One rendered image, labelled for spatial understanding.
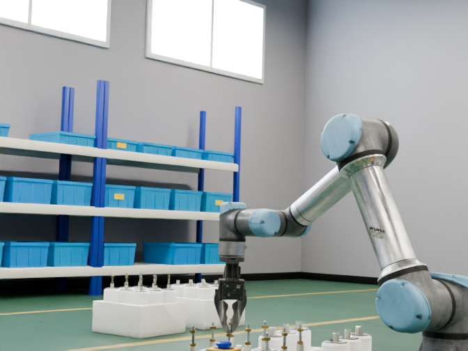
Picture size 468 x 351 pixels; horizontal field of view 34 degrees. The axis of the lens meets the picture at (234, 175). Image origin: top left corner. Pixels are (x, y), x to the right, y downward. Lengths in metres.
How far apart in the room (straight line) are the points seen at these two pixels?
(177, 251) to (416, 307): 6.11
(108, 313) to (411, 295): 3.07
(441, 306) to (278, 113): 8.35
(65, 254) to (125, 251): 0.65
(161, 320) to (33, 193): 2.50
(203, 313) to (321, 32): 6.25
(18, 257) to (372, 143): 5.10
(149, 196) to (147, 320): 3.16
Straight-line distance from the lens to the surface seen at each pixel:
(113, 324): 4.58
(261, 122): 9.75
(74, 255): 7.00
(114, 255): 7.23
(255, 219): 2.08
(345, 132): 1.84
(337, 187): 2.06
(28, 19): 7.69
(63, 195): 6.91
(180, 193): 7.76
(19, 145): 6.65
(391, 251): 1.78
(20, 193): 6.66
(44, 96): 7.72
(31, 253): 6.74
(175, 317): 4.64
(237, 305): 2.20
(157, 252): 7.88
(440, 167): 9.20
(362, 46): 10.03
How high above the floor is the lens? 0.62
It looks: 4 degrees up
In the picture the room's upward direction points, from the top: 2 degrees clockwise
